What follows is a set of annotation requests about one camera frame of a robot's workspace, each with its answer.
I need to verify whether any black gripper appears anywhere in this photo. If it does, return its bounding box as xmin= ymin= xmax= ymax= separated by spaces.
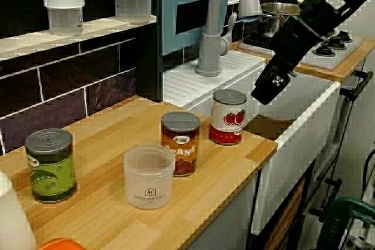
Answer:
xmin=251 ymin=15 xmax=326 ymax=106

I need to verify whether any tomato soup can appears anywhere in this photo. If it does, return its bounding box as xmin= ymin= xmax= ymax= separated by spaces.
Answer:
xmin=209 ymin=89 xmax=248 ymax=146

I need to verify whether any brown beans can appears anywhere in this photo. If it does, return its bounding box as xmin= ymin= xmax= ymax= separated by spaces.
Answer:
xmin=160 ymin=111 xmax=202 ymax=178

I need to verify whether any clear plastic jar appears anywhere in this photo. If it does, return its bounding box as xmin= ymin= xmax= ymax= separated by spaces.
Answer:
xmin=122 ymin=143 xmax=176 ymax=210

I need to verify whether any steel pot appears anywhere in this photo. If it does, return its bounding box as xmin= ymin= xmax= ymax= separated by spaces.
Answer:
xmin=257 ymin=2 xmax=302 ymax=39

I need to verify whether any white toy sink unit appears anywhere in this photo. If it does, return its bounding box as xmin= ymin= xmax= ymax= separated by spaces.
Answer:
xmin=162 ymin=49 xmax=342 ymax=236

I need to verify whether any grey toy stove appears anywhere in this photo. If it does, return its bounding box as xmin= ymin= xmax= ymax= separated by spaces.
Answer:
xmin=237 ymin=29 xmax=364 ymax=71

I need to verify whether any grey toy faucet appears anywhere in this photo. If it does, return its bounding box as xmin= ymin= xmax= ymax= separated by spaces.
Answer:
xmin=195 ymin=0 xmax=263 ymax=77

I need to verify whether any wooden stove counter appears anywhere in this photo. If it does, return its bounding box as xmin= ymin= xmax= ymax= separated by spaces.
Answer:
xmin=231 ymin=35 xmax=375 ymax=83

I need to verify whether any teal plastic bin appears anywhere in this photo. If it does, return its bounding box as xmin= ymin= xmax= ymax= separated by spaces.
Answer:
xmin=161 ymin=0 xmax=237 ymax=57

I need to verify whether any green clamp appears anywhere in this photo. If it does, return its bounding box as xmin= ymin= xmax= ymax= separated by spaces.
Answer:
xmin=318 ymin=197 xmax=375 ymax=250

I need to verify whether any large lidded plastic jar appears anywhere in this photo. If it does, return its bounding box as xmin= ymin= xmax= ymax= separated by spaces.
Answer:
xmin=111 ymin=0 xmax=155 ymax=23

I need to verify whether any dark tiled backsplash with shelf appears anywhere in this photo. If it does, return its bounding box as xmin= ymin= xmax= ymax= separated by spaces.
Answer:
xmin=0 ymin=0 xmax=163 ymax=157

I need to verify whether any wooden countertop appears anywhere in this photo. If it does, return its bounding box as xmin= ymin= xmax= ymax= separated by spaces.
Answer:
xmin=0 ymin=95 xmax=278 ymax=250

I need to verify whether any small lidded plastic jar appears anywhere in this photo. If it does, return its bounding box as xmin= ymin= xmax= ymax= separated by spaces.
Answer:
xmin=43 ymin=0 xmax=86 ymax=36

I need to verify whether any green peas can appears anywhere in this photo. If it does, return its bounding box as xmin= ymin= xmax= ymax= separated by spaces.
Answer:
xmin=24 ymin=128 xmax=77 ymax=204

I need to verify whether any white plastic jug bottle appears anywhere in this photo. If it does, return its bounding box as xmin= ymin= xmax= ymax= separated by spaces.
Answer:
xmin=0 ymin=169 xmax=38 ymax=250

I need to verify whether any black cabinet handle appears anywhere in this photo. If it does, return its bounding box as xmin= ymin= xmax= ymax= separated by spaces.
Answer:
xmin=309 ymin=178 xmax=343 ymax=223
xmin=339 ymin=70 xmax=374 ymax=101

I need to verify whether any black cable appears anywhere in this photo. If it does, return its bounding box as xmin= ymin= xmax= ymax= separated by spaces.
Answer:
xmin=362 ymin=149 xmax=375 ymax=195

